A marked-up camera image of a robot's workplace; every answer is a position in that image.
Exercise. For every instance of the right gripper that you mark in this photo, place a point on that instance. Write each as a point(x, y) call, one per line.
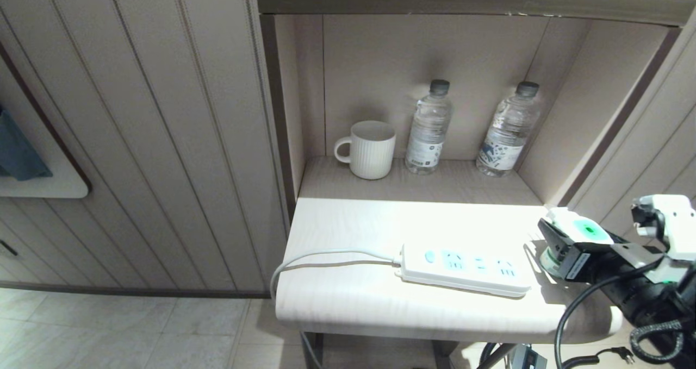
point(609, 274)

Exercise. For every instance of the white green mosquito repellent device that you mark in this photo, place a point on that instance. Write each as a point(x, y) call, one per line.
point(587, 230)

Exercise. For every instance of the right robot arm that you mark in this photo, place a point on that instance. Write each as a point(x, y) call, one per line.
point(671, 331)

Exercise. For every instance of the white power strip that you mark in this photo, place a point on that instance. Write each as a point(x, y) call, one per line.
point(462, 268)

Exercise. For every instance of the black power plug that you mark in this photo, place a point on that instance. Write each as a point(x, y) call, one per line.
point(620, 352)

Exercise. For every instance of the clear bottle blue-patterned label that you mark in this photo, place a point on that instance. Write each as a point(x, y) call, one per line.
point(503, 141)

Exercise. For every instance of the clear bottle white label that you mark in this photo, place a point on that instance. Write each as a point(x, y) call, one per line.
point(427, 135)

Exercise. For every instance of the beige wooden shelf desk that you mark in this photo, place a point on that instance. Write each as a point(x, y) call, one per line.
point(380, 309)

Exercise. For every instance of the white ribbed ceramic mug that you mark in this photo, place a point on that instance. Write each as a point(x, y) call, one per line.
point(372, 151)

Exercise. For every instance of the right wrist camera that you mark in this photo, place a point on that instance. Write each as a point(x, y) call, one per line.
point(674, 227)

